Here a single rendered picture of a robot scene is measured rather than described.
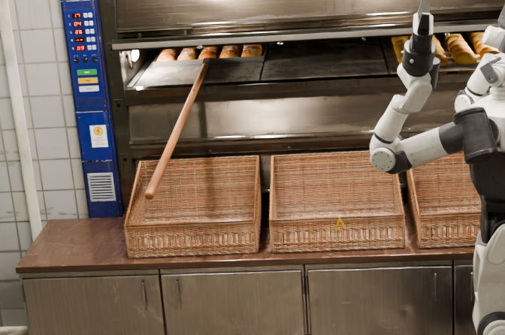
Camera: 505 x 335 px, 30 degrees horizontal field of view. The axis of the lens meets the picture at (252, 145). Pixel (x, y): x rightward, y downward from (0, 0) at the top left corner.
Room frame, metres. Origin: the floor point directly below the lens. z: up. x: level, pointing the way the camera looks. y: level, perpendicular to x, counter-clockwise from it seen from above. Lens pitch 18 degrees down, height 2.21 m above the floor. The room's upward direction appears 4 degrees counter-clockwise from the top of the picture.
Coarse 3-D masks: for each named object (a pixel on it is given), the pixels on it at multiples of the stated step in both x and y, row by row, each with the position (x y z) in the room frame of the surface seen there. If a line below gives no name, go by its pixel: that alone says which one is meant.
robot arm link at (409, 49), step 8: (416, 16) 2.64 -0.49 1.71; (432, 16) 2.64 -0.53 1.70; (416, 24) 2.60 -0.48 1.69; (432, 24) 2.60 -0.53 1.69; (416, 32) 2.56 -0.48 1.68; (432, 32) 2.56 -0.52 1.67; (416, 40) 2.56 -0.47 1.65; (424, 40) 2.55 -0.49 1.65; (408, 48) 2.63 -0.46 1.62; (416, 48) 2.59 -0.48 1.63; (424, 48) 2.58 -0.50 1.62; (432, 48) 2.62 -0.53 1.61; (408, 56) 2.61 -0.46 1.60; (416, 56) 2.60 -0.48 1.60; (424, 56) 2.59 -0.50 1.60; (432, 56) 2.61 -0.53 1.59; (408, 64) 2.62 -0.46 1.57; (416, 64) 2.61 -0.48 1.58; (424, 64) 2.60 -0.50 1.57
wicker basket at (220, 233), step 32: (192, 160) 4.06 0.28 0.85; (224, 160) 4.05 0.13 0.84; (256, 160) 4.01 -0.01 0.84; (160, 192) 4.04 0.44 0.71; (192, 192) 4.03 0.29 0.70; (224, 192) 4.01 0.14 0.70; (256, 192) 3.77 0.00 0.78; (128, 224) 3.67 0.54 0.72; (160, 224) 3.61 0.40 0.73; (192, 224) 3.60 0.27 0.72; (224, 224) 3.59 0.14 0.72; (256, 224) 3.63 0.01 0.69; (128, 256) 3.62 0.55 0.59; (160, 256) 3.61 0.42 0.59
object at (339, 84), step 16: (256, 80) 4.13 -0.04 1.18; (272, 80) 4.11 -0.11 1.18; (288, 80) 4.09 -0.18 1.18; (304, 80) 4.06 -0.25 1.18; (320, 80) 4.05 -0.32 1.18; (336, 80) 4.04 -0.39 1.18; (352, 80) 4.03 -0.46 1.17; (368, 80) 4.03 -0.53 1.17; (384, 80) 4.02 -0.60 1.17; (400, 80) 4.01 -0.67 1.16; (448, 80) 3.99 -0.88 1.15; (464, 80) 3.99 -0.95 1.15; (128, 96) 4.13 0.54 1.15; (144, 96) 4.12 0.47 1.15; (160, 96) 4.11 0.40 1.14
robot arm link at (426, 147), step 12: (432, 132) 2.67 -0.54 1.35; (408, 144) 2.69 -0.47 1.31; (420, 144) 2.67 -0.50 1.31; (432, 144) 2.65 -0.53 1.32; (372, 156) 2.70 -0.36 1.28; (384, 156) 2.68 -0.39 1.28; (396, 156) 2.68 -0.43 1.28; (408, 156) 2.68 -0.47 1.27; (420, 156) 2.66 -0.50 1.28; (432, 156) 2.65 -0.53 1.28; (444, 156) 2.65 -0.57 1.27; (384, 168) 2.69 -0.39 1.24; (396, 168) 2.69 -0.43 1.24; (408, 168) 2.68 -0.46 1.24
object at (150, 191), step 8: (208, 64) 4.43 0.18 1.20; (200, 72) 4.24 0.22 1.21; (200, 80) 4.10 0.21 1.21; (192, 88) 3.97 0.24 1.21; (192, 96) 3.84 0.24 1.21; (184, 112) 3.60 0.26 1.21; (184, 120) 3.51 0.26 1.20; (176, 128) 3.38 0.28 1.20; (176, 136) 3.30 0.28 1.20; (168, 144) 3.20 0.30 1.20; (168, 152) 3.11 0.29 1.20; (160, 160) 3.03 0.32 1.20; (168, 160) 3.07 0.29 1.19; (160, 168) 2.95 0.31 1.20; (160, 176) 2.89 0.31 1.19; (152, 184) 2.80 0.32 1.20; (152, 192) 2.74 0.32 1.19
